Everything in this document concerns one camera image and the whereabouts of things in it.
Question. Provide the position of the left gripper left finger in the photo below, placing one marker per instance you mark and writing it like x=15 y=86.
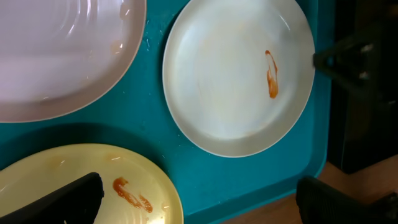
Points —
x=76 y=202

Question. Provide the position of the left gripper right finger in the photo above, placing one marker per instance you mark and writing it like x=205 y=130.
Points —
x=318 y=203

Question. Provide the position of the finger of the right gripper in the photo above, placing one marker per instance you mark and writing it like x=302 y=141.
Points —
x=354 y=62

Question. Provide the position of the yellow plate with sauce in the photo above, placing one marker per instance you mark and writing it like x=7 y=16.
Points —
x=135 y=189

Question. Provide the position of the white plate with sauce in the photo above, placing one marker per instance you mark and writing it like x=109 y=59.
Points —
x=237 y=74

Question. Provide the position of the black plastic tray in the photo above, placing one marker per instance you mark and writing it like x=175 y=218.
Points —
x=359 y=136

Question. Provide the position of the teal plastic tray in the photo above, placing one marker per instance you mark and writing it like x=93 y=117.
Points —
x=134 y=115

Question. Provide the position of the white plate upper left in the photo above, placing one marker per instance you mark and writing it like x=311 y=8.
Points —
x=58 y=56

